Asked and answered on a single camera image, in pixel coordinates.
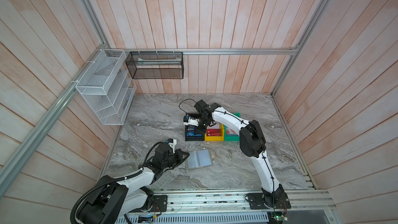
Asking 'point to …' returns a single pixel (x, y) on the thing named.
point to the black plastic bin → (193, 139)
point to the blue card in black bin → (193, 135)
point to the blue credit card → (190, 130)
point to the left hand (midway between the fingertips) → (190, 157)
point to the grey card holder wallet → (198, 158)
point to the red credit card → (213, 132)
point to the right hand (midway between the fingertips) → (195, 131)
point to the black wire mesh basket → (156, 65)
